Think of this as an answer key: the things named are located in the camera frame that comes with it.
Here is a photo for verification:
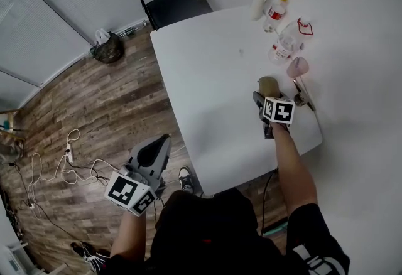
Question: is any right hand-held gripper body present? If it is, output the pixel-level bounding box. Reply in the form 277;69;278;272
253;90;296;140

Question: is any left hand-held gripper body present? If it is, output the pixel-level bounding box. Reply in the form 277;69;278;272
104;134;173;217

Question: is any grey oval pouch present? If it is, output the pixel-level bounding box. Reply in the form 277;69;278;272
257;76;281;99

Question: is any person's left forearm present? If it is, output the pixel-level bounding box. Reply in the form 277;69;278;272
109;209;149;257

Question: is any person's right forearm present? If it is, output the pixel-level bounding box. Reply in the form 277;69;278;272
271;122;318;217

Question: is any metal hand tool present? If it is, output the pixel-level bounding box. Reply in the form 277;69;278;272
292;78;317;112

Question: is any pink translucent cup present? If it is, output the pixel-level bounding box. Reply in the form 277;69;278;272
286;57;310;78

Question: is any person's left shoe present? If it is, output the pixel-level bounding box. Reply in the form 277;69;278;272
178;165;194;195

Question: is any white table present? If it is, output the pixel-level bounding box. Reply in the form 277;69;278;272
149;5;323;197

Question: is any large clear plastic bottle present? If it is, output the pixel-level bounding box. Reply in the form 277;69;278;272
268;17;315;65

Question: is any person's black shirt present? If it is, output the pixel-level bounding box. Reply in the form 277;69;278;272
103;187;351;275

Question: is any small clear red-label bottle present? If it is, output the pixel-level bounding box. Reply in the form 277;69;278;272
263;0;289;33

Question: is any teal rod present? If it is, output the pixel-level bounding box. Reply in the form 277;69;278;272
262;222;288;236

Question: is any white appliance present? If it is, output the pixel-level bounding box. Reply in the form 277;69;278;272
0;244;43;275

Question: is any wooden shelf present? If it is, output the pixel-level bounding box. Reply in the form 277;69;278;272
0;109;26;159

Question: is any black bag on floor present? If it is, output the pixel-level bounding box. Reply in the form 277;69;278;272
90;31;124;65

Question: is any white plastic bag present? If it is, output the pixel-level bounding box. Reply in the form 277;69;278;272
95;28;111;46

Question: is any white power strip with cables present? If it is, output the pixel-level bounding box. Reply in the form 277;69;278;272
28;128;111;222

